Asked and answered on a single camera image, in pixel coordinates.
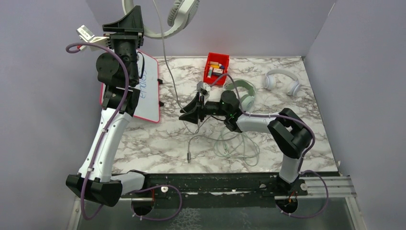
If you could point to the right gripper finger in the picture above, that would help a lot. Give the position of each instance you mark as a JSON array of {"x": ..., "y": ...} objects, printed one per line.
[
  {"x": 191, "y": 117},
  {"x": 192, "y": 107}
]

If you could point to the white green glue stick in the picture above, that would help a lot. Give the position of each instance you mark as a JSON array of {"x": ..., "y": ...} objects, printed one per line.
[{"x": 209, "y": 72}]

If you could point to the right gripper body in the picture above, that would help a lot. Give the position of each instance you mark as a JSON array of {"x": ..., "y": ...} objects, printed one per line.
[{"x": 209, "y": 108}]

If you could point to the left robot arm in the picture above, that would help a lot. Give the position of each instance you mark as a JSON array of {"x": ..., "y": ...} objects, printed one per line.
[{"x": 117, "y": 69}]

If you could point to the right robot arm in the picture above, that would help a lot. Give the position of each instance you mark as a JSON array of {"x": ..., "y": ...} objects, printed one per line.
[{"x": 293, "y": 137}]

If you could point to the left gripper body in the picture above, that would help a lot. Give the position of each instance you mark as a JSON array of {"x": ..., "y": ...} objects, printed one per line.
[{"x": 126, "y": 43}]

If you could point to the white headphones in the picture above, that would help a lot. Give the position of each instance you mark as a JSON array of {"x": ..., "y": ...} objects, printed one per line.
[{"x": 276, "y": 77}]

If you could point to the pink framed whiteboard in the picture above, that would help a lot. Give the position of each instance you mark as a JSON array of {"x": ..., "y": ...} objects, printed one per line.
[{"x": 141, "y": 101}]

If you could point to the red plastic bin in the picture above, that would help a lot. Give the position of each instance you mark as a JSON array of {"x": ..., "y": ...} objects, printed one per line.
[{"x": 222, "y": 59}]

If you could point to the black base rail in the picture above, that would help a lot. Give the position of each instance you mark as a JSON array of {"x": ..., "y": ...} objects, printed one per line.
[{"x": 220, "y": 190}]

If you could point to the green headphones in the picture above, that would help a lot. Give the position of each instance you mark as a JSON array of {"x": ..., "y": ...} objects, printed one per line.
[{"x": 246, "y": 90}]

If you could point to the white small box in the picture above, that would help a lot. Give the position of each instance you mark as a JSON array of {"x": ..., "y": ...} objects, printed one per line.
[{"x": 217, "y": 72}]

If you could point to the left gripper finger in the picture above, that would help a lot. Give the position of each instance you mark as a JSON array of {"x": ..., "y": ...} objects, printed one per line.
[
  {"x": 116, "y": 27},
  {"x": 134, "y": 21}
]

